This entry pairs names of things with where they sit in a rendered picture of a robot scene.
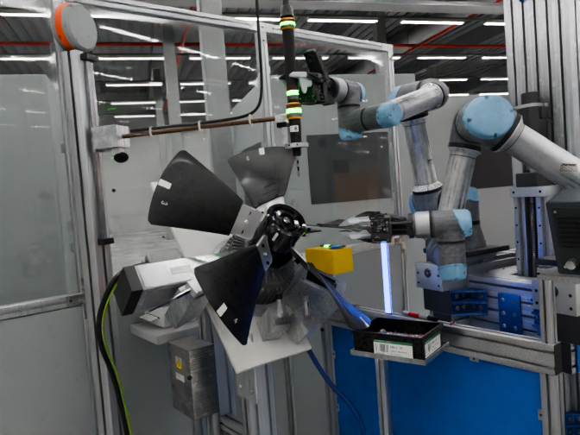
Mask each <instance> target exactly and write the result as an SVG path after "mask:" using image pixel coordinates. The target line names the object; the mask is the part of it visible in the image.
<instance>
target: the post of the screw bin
mask: <svg viewBox="0 0 580 435"><path fill-rule="evenodd" d="M375 374H376V387H377V400H378V413H379V425H380V435H393V424H392V411H391V398H390V385H389V373H388V360H383V359H377V358H375Z"/></svg>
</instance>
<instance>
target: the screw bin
mask: <svg viewBox="0 0 580 435"><path fill-rule="evenodd" d="M370 321H371V325H370V327H368V328H366V329H363V330H352V331H351V334H353V336H354V348H355V350H358V351H364V352H370V353H376V354H383V355H389V356H400V357H406V358H412V359H419V360H425V359H427V358H428V357H429V356H431V355H432V354H433V353H434V352H436V351H437V350H438V349H440V348H441V347H442V346H443V341H442V326H444V324H443V323H437V322H427V321H418V320H408V319H398V318H379V317H376V318H373V319H371V320H370ZM381 329H384V330H386V331H388V332H395V331H396V333H406V334H413V335H414V334H417V335H419V334H420V335H421V334H423V335H424V336H422V337H408V336H400V335H392V334H384V333H377V332H379V331H380V330H381Z"/></svg>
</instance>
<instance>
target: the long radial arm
mask: <svg viewBox="0 0 580 435"><path fill-rule="evenodd" d="M231 253H232V252H231V251H227V252H222V253H216V254H210V255H200V256H194V257H188V258H182V259H177V260H171V261H165V262H155V263H149V264H143V265H138V266H135V268H136V272H137V274H138V277H139V279H140V282H141V284H142V287H143V291H142V295H141V297H140V299H139V301H138V303H137V305H136V308H135V310H134V312H133V313H138V312H145V311H149V310H152V309H154V308H155V307H157V306H159V305H161V304H163V303H164V302H166V301H167V300H169V299H171V298H173V296H174V295H175V294H176V292H177V290H178V288H180V287H183V286H184V285H186V283H187V282H188V281H190V280H192V279H194V278H196V277H195V275H194V268H196V267H197V266H200V265H203V264H205V263H207V262H211V261H214V260H216V259H218V258H221V257H223V256H226V255H229V254H231Z"/></svg>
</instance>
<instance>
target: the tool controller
mask: <svg viewBox="0 0 580 435"><path fill-rule="evenodd" d="M545 205H546V209H547V215H548V219H549V225H550V229H551V234H552V242H553V248H554V252H555V257H556V262H557V267H558V273H559V274H575V275H580V188H565V189H564V190H562V191H561V192H559V193H558V194H557V195H555V196H554V197H552V198H551V199H549V200H548V201H547V202H546V203H545Z"/></svg>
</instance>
